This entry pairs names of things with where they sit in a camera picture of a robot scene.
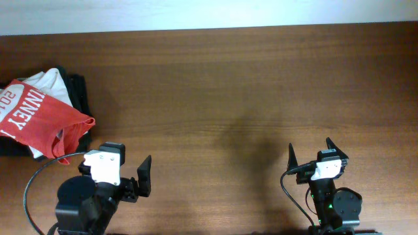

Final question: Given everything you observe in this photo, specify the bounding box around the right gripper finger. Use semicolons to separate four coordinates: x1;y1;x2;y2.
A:
287;143;298;172
326;137;349;162

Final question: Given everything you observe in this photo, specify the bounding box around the orange printed t-shirt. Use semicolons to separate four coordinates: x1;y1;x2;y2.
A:
1;80;95;159

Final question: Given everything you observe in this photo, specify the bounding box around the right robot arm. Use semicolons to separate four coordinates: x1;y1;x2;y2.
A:
280;138;378;235

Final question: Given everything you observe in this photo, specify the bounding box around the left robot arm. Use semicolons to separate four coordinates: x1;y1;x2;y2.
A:
48;150;152;235

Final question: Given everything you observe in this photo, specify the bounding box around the black folded garment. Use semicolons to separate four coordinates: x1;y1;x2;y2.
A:
0;65;93;161

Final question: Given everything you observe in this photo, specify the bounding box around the white folded pixel-print t-shirt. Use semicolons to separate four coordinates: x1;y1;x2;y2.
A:
0;67;89;160

